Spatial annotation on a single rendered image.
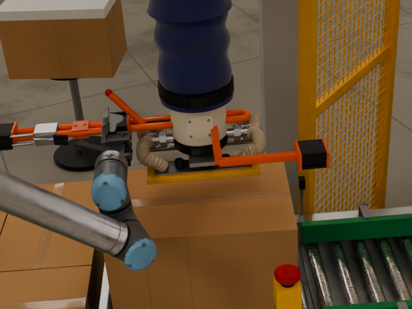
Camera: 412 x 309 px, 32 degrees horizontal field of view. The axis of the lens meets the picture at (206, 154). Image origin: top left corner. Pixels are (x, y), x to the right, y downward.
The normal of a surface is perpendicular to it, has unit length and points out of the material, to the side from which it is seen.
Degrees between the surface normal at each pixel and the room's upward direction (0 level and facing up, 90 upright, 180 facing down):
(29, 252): 0
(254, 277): 90
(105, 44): 90
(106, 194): 85
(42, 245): 0
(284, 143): 90
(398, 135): 0
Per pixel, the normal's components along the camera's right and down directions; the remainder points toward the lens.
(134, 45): -0.07, -0.85
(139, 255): 0.47, 0.45
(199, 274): 0.01, 0.51
